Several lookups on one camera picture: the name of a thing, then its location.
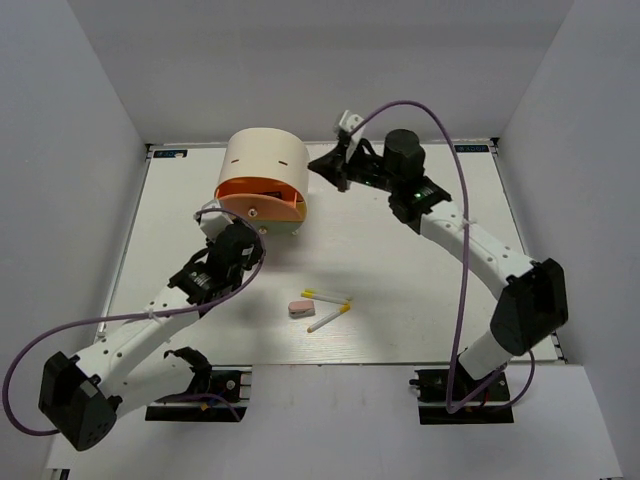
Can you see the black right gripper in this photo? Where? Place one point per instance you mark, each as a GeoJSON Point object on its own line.
{"type": "Point", "coordinates": [333, 164]}

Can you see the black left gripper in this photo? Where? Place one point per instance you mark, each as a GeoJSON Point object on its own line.
{"type": "Point", "coordinates": [256, 254]}

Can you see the orange top drawer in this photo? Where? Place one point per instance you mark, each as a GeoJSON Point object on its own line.
{"type": "Point", "coordinates": [239, 195]}

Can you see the pink cap black highlighter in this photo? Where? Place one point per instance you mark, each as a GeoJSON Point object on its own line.
{"type": "Point", "coordinates": [276, 194]}

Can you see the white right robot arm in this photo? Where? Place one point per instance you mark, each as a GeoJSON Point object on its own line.
{"type": "Point", "coordinates": [531, 295]}

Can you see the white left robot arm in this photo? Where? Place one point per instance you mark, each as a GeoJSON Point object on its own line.
{"type": "Point", "coordinates": [83, 395]}

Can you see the cream cylindrical drawer organizer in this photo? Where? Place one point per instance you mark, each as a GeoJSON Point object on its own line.
{"type": "Point", "coordinates": [258, 156]}

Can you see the pink correction tape dispenser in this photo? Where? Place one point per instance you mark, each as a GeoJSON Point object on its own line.
{"type": "Point", "coordinates": [301, 308]}

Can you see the white marker yellow cap upper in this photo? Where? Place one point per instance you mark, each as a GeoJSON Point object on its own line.
{"type": "Point", "coordinates": [326, 296]}

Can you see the white marker yellow cap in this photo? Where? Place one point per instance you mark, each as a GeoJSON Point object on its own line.
{"type": "Point", "coordinates": [328, 318]}
{"type": "Point", "coordinates": [326, 296]}

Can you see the white marker yellow cap lower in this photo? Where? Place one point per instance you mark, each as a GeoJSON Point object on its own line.
{"type": "Point", "coordinates": [328, 318]}

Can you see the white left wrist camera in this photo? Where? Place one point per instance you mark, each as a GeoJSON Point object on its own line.
{"type": "Point", "coordinates": [215, 215]}

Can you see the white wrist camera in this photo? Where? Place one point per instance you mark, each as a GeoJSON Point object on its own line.
{"type": "Point", "coordinates": [215, 215]}
{"type": "Point", "coordinates": [348, 131]}

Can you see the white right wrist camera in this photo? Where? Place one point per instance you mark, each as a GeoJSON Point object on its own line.
{"type": "Point", "coordinates": [348, 131]}

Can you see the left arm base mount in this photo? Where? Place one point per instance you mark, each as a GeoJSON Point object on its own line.
{"type": "Point", "coordinates": [222, 397]}

